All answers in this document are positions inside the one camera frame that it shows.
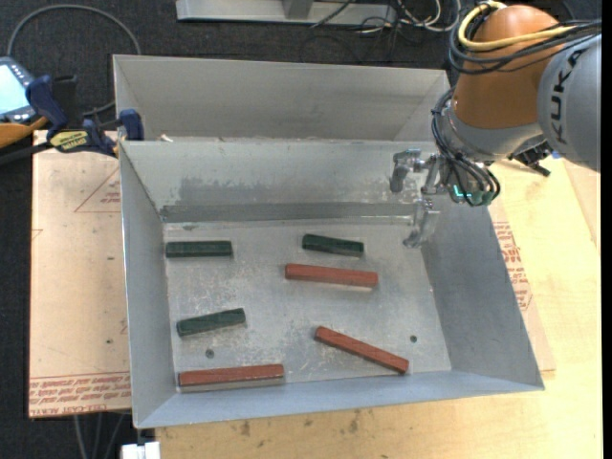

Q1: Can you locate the dark green flat block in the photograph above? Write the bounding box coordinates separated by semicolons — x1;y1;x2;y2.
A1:
164;240;234;259
175;307;248;339
301;233;365;258

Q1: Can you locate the red-brown flat block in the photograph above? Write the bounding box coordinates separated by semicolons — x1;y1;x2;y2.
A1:
177;362;287;392
314;325;411;377
284;262;380;291

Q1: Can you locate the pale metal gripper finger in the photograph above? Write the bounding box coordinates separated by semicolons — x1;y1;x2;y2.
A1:
403;197;442;251
389;148;427;194

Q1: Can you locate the brown cardboard board, red print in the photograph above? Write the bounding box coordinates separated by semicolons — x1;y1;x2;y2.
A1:
28;129;558;420

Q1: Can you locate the grey metal bin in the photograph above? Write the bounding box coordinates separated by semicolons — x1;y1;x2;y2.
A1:
112;54;546;430

